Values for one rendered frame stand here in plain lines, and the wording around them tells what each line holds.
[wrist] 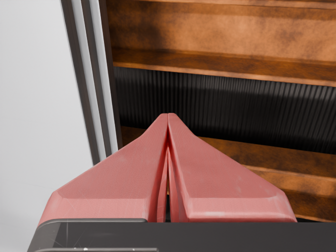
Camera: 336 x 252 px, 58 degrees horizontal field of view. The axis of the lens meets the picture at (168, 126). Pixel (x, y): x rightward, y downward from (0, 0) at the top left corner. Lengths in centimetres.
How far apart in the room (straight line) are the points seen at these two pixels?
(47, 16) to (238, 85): 38
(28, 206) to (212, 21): 29
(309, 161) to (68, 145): 30
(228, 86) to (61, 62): 36
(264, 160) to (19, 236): 32
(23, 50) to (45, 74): 2
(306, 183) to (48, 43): 39
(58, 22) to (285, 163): 32
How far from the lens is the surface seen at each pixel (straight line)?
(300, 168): 42
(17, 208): 39
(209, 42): 37
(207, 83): 54
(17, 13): 24
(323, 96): 56
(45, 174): 32
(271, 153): 43
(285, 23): 37
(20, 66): 26
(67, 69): 23
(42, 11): 23
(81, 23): 23
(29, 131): 29
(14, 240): 45
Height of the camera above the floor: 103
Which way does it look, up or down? 53 degrees down
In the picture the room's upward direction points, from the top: 157 degrees counter-clockwise
